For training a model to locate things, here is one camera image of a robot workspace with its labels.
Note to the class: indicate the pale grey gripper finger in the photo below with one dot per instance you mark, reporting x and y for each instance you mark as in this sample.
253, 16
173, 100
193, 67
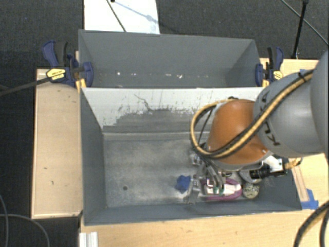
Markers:
192, 193

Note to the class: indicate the small blue lumpy object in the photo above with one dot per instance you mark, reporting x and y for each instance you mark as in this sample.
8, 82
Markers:
183, 183

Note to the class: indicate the purple and white plastic object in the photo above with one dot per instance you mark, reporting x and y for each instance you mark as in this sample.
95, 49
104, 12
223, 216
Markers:
232, 189

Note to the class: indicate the speckled beige ball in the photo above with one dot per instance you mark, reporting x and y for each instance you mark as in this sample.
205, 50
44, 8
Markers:
251, 191

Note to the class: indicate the grey metal bin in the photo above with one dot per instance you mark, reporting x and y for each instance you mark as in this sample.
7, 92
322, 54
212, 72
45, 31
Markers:
144, 163

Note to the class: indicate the pale wood flat board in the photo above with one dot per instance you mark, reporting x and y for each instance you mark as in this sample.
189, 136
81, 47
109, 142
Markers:
57, 150

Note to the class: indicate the black cylinder on white bracket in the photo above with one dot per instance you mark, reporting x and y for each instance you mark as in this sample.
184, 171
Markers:
259, 173

